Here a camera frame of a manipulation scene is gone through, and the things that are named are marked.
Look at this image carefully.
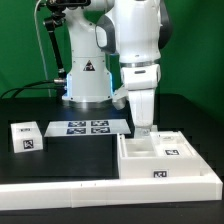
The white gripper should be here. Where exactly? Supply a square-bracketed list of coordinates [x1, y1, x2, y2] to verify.
[121, 64, 161, 137]

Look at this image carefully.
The white cabinet body box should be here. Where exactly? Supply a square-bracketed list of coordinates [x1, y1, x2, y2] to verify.
[117, 134, 200, 179]

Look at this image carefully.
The white door panel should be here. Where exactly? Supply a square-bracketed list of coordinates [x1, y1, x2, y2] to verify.
[150, 126, 187, 144]
[152, 144, 192, 157]

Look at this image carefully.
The white cabinet top block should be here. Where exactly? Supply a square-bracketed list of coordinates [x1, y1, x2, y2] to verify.
[11, 121, 43, 153]

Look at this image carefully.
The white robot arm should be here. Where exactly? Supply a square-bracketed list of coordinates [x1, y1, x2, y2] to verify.
[63, 0, 170, 138]

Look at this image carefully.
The white marker sheet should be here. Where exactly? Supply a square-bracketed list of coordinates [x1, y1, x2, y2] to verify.
[45, 119, 131, 137]

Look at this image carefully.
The white L-shaped fence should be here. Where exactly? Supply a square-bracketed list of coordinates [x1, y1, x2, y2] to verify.
[0, 142, 224, 212]

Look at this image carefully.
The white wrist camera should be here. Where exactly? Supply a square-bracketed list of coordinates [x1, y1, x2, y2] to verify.
[112, 86, 128, 110]

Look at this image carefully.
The black cable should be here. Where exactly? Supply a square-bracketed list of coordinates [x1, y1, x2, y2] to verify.
[0, 79, 65, 100]

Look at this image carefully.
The white cable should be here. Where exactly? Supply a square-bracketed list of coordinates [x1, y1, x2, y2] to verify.
[33, 0, 53, 98]

